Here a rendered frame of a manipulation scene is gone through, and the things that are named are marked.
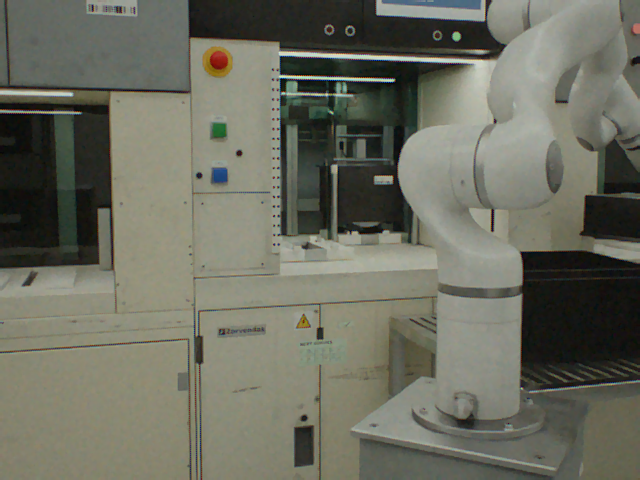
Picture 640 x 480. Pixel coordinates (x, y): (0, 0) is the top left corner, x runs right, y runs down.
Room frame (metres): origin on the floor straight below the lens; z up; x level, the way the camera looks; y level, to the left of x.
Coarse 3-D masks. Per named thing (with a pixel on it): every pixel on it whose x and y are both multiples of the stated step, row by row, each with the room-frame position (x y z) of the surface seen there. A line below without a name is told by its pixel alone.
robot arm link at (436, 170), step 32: (448, 128) 1.04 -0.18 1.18; (480, 128) 1.01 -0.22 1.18; (416, 160) 1.03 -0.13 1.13; (448, 160) 1.00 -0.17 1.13; (416, 192) 1.03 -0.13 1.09; (448, 192) 1.01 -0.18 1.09; (448, 224) 1.02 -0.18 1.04; (448, 256) 1.00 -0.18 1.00; (480, 256) 0.98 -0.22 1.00; (512, 256) 0.99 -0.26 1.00; (448, 288) 1.00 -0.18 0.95; (480, 288) 0.98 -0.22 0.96; (512, 288) 0.99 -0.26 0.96
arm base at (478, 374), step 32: (448, 320) 1.00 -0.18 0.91; (480, 320) 0.98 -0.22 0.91; (512, 320) 0.99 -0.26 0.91; (448, 352) 1.00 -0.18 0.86; (480, 352) 0.98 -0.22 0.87; (512, 352) 0.99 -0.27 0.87; (448, 384) 1.00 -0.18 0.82; (480, 384) 0.98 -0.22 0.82; (512, 384) 0.99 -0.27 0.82; (416, 416) 1.01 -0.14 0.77; (448, 416) 1.00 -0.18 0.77; (480, 416) 0.98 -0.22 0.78; (512, 416) 0.99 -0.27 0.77
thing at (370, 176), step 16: (336, 160) 2.34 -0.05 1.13; (352, 160) 2.35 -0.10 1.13; (368, 160) 2.37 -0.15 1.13; (384, 160) 2.39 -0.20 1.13; (320, 176) 2.43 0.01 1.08; (352, 176) 2.26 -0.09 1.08; (368, 176) 2.27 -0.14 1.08; (384, 176) 2.29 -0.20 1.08; (320, 192) 2.43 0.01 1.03; (352, 192) 2.26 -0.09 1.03; (368, 192) 2.27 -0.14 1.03; (384, 192) 2.29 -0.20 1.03; (400, 192) 2.30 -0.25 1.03; (320, 208) 2.43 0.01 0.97; (352, 208) 2.26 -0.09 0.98; (368, 208) 2.27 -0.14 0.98; (384, 208) 2.29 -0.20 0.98; (400, 208) 2.30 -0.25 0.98
